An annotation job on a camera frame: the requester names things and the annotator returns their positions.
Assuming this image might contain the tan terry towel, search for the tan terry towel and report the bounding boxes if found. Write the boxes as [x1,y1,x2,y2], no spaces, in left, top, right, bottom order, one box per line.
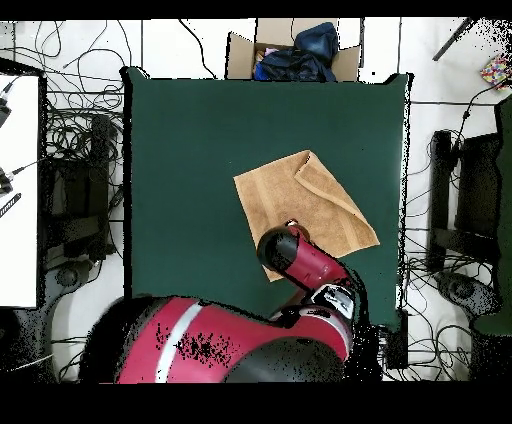
[232,149,381,283]

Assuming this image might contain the dark green table cloth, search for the dark green table cloth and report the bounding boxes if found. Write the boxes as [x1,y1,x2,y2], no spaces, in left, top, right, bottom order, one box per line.
[122,66,413,331]

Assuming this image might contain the black power box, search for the black power box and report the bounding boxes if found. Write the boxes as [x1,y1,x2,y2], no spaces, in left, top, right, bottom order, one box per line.
[385,309,409,369]

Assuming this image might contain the black metal stand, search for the black metal stand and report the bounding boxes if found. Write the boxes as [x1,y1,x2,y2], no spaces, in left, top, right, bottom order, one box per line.
[43,115,117,261]
[427,129,503,273]

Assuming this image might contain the dark navy garment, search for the dark navy garment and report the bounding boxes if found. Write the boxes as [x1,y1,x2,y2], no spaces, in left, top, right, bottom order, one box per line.
[253,47,337,83]

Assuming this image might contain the open cardboard box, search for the open cardboard box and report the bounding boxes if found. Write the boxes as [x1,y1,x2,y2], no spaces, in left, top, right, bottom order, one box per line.
[225,17,363,83]

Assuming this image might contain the blue denim jeans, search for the blue denim jeans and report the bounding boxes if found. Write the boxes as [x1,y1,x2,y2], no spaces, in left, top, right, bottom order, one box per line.
[294,21,340,65]

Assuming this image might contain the grey metal bar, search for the grey metal bar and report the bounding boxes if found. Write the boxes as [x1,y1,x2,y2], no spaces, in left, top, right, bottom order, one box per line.
[431,17,479,62]

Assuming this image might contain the multicoloured patterned cloth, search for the multicoloured patterned cloth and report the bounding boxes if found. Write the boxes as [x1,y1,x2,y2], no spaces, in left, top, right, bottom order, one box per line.
[479,54,512,93]

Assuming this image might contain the white side table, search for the white side table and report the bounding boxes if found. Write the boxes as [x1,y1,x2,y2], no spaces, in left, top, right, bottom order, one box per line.
[0,73,41,309]

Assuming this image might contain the tangled black floor cables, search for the tangled black floor cables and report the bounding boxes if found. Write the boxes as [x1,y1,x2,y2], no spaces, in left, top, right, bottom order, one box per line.
[399,227,501,381]
[39,91,125,169]

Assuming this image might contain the long black cable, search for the long black cable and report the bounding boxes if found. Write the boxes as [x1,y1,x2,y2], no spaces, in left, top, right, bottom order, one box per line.
[177,18,218,80]

